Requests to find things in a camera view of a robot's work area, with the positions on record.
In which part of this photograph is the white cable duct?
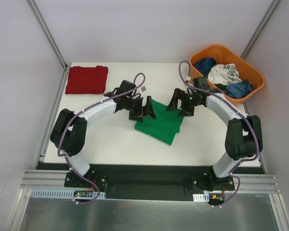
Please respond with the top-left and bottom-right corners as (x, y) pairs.
(31, 189), (106, 200)
(193, 192), (210, 203)

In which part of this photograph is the left aluminium post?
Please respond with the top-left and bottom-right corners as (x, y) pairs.
(26, 0), (72, 69)

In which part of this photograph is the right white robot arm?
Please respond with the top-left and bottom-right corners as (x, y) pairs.
(166, 77), (263, 192)

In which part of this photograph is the aluminium post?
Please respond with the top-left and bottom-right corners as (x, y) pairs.
(26, 0), (72, 69)
(240, 0), (282, 60)

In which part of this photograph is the purple cable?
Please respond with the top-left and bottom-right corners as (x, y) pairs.
(178, 60), (261, 174)
(57, 73), (146, 205)

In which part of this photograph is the right white cable duct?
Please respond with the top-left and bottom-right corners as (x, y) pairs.
(193, 192), (210, 203)

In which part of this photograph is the aluminium frame rail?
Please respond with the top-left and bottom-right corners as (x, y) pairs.
(20, 169), (281, 194)

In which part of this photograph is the right aluminium post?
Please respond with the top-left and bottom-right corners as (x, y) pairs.
(240, 0), (282, 60)

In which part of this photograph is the folded red t-shirt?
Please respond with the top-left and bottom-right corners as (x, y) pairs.
(65, 65), (108, 94)

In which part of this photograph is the green t-shirt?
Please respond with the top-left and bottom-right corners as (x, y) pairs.
(134, 100), (184, 145)

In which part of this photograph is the dark blue t-shirt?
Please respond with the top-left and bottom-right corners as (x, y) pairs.
(193, 58), (217, 75)

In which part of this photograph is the white printed t-shirt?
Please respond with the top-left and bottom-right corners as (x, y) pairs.
(208, 64), (242, 85)

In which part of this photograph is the orange plastic basket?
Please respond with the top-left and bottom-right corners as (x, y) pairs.
(189, 44), (265, 105)

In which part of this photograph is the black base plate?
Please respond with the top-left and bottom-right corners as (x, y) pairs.
(64, 164), (235, 201)

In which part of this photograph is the left white cable duct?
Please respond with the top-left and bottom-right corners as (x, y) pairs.
(31, 189), (106, 200)

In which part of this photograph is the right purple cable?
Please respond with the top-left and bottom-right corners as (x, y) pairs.
(178, 60), (261, 174)

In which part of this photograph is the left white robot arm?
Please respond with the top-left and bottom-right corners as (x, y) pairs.
(50, 80), (157, 187)

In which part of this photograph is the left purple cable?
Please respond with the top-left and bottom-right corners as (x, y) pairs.
(57, 73), (146, 205)

